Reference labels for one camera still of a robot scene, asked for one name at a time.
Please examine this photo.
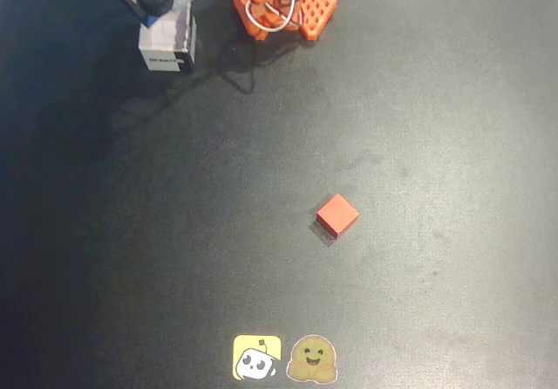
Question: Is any black camera cable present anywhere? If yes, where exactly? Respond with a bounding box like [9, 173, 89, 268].
[191, 35, 315, 96]

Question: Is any black table mat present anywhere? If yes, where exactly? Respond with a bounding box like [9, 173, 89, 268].
[0, 0, 558, 389]

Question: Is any white cardboard box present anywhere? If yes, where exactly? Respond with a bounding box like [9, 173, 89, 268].
[137, 1, 198, 74]

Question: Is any hugging face emoji sticker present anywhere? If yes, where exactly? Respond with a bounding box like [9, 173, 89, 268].
[285, 334, 339, 384]

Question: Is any yellow robot sticker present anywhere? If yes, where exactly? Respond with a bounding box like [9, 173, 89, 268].
[232, 334, 283, 381]

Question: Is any red cube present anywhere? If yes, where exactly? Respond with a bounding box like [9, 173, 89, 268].
[316, 193, 361, 238]

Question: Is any white servo cable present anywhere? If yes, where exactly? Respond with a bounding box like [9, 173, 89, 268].
[243, 0, 326, 31]

